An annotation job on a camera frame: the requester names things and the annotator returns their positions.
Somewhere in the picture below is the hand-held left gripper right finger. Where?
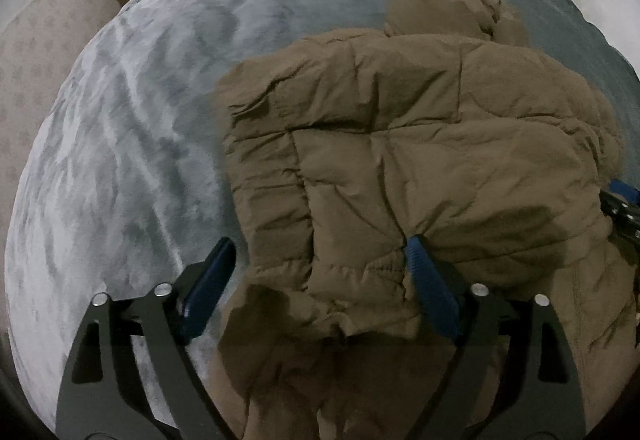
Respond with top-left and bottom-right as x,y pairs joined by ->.
403,234 -> 587,440

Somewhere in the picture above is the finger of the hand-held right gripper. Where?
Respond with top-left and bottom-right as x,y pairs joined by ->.
599,191 -> 640,227
611,179 -> 640,203

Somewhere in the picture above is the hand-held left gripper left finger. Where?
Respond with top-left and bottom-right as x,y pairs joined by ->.
55,236 -> 237,440

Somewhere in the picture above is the grey plush blanket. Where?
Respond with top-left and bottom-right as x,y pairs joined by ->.
5,0 -> 640,440

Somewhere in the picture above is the brown puffer jacket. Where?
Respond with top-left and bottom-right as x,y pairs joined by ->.
212,0 -> 640,440

